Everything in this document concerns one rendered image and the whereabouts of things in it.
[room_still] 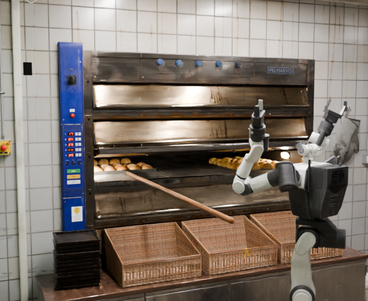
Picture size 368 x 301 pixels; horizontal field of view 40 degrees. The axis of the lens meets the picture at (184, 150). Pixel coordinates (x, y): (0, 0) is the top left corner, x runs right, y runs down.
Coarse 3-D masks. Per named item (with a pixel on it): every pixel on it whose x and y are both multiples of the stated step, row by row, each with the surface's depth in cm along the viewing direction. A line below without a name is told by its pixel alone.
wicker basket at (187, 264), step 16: (160, 224) 376; (176, 224) 378; (112, 240) 361; (128, 240) 365; (144, 240) 370; (160, 240) 374; (176, 240) 379; (112, 256) 341; (128, 256) 363; (144, 256) 368; (160, 256) 372; (176, 256) 376; (192, 256) 337; (112, 272) 342; (128, 272) 321; (144, 272) 325; (160, 272) 329; (176, 272) 334; (192, 272) 338
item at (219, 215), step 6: (132, 174) 382; (144, 180) 357; (156, 186) 334; (162, 186) 328; (168, 192) 314; (174, 192) 307; (180, 198) 296; (186, 198) 290; (192, 204) 281; (198, 204) 275; (204, 210) 267; (210, 210) 261; (216, 216) 255; (222, 216) 249; (228, 216) 245; (228, 222) 243
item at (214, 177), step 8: (192, 176) 390; (200, 176) 390; (208, 176) 392; (216, 176) 395; (224, 176) 398; (232, 176) 400; (256, 176) 409; (96, 184) 358; (104, 184) 360; (112, 184) 363; (120, 184) 365; (128, 184) 367; (136, 184) 370; (144, 184) 372; (160, 184) 377
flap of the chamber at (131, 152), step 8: (272, 144) 396; (280, 144) 398; (288, 144) 401; (96, 152) 350; (104, 152) 343; (112, 152) 345; (120, 152) 348; (128, 152) 350; (136, 152) 352; (144, 152) 354; (152, 152) 359; (160, 152) 364; (168, 152) 369; (176, 152) 374; (184, 152) 379; (200, 152) 390
